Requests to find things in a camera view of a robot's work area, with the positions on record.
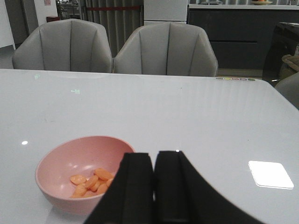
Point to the grey right armchair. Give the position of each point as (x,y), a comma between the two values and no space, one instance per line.
(167,48)

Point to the grey left armchair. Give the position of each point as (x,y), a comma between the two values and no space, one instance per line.
(66,45)

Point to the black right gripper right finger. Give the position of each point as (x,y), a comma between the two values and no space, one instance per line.
(183,196)

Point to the white cabinet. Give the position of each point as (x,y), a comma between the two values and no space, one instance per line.
(155,11)

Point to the grey armchair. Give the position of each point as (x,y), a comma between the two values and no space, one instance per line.
(66,45)
(167,48)

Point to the grey curtain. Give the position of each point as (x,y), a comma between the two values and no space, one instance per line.
(119,17)

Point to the red bin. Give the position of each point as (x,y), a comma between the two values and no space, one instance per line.
(52,18)

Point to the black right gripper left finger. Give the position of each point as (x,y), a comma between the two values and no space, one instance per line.
(129,199)

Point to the dark grey counter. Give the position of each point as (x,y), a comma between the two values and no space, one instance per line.
(241,35)

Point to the orange ham slices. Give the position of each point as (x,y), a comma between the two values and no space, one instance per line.
(97,184)

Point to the fruit plate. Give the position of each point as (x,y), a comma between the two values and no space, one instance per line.
(261,2)

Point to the pink bowl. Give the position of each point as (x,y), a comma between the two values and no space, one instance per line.
(79,156)

